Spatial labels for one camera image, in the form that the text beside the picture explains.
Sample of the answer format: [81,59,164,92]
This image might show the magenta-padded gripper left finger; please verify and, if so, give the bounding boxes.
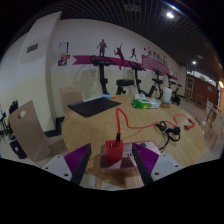
[41,143,93,186]

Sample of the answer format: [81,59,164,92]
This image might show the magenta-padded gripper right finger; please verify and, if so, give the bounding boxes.
[131,142,184,186]

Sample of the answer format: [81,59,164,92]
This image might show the red charging cable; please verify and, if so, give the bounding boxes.
[114,107,197,143]

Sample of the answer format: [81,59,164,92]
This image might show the pink power strip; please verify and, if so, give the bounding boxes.
[99,140,162,173]

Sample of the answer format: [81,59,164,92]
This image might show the black bag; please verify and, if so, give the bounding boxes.
[9,138,28,160]

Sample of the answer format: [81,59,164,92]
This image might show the light wooden chair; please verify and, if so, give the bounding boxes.
[59,85,84,118]
[8,99,68,163]

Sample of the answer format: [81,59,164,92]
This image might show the round wooden coaster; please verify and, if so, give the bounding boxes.
[160,100,173,108]

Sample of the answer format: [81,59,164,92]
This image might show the green wet wipes pack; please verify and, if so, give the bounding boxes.
[131,97,163,110]

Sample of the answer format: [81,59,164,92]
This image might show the black mouse pad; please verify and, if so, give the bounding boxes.
[67,96,122,118]

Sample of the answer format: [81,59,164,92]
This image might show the white paper cup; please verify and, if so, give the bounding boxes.
[162,86,174,104]

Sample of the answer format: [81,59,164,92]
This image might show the white tissue box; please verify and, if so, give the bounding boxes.
[133,93,148,100]

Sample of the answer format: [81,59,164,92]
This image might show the blue orange marker pen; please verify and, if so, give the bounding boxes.
[99,94,118,100]

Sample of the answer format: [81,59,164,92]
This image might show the black exercise bikes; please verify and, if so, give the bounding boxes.
[89,54,184,106]

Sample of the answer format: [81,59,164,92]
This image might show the ceiling lights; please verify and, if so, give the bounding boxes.
[164,9,224,89]

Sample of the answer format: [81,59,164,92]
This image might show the black cable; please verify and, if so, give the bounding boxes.
[154,120,183,151]

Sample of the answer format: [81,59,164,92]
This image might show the wall posters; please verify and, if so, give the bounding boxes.
[57,41,72,67]

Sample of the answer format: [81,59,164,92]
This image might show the grey wall vent plate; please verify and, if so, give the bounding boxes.
[25,43,39,54]

